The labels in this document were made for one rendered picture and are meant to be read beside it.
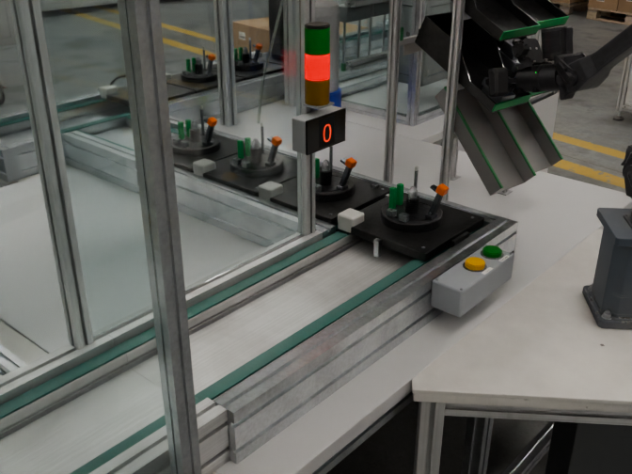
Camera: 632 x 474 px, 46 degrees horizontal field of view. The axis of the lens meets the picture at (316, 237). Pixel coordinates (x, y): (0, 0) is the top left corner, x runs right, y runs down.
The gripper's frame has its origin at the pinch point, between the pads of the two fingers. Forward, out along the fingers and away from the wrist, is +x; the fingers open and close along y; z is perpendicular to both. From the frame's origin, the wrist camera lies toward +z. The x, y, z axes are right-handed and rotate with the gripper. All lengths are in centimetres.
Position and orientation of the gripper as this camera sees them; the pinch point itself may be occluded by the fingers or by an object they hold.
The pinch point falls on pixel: (504, 80)
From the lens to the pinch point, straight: 179.1
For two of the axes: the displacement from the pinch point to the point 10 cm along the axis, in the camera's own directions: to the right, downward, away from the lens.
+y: -8.4, 1.9, -5.0
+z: -0.9, -9.7, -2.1
